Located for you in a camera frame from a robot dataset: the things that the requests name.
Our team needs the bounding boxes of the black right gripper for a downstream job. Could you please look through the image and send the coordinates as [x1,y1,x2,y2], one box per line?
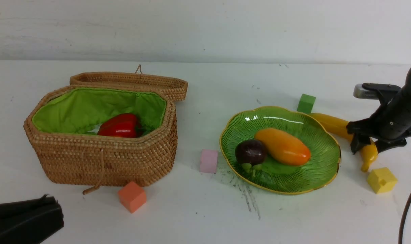
[346,105,411,154]

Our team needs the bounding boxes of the yellow toy banana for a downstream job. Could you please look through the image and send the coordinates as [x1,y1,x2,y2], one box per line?
[310,113,378,172]

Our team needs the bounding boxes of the orange yellow toy mango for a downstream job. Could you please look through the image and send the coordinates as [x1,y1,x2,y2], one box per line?
[254,128,312,166]

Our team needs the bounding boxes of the purple toy mangosteen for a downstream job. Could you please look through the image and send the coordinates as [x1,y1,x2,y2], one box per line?
[235,139,268,177]

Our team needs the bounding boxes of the red toy bell pepper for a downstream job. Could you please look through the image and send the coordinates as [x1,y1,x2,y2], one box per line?
[97,113,144,138]

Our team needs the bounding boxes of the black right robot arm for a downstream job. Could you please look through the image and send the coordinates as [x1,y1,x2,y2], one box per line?
[346,68,411,153]

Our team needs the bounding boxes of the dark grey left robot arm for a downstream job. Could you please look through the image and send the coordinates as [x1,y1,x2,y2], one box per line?
[0,194,64,244]

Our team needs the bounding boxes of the yellow foam cube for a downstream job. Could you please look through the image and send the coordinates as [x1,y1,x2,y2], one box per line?
[367,167,398,194]

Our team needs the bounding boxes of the green glass leaf plate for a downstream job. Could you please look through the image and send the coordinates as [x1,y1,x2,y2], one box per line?
[219,106,341,195]

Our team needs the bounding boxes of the green foam cube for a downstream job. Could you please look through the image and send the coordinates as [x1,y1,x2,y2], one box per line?
[297,93,316,114]

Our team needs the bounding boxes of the pink foam cube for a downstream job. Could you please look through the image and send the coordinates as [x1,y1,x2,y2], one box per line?
[199,149,218,174]

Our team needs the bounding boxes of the woven wicker basket lid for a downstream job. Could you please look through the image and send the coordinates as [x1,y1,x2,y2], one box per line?
[70,65,188,102]

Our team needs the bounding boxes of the orange foam cube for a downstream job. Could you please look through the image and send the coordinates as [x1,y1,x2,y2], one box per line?
[118,182,147,214]

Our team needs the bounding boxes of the woven wicker basket green lining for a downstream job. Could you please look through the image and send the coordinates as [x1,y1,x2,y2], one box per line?
[24,85,178,195]

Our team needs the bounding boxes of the brown cable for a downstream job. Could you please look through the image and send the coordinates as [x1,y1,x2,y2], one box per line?
[398,170,411,244]

